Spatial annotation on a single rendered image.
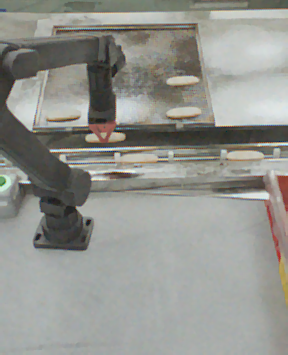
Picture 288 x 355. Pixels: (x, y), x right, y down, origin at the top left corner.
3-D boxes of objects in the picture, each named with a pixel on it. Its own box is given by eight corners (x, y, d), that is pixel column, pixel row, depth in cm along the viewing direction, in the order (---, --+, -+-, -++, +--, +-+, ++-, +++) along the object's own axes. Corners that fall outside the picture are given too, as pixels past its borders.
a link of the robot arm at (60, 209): (41, 217, 102) (64, 223, 100) (34, 181, 96) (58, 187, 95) (62, 189, 109) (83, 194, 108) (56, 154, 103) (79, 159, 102)
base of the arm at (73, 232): (32, 247, 104) (86, 251, 103) (26, 221, 99) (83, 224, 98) (43, 219, 111) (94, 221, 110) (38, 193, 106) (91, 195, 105)
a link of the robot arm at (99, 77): (81, 66, 106) (104, 69, 105) (93, 53, 111) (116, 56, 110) (84, 92, 110) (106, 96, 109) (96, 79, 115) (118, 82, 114)
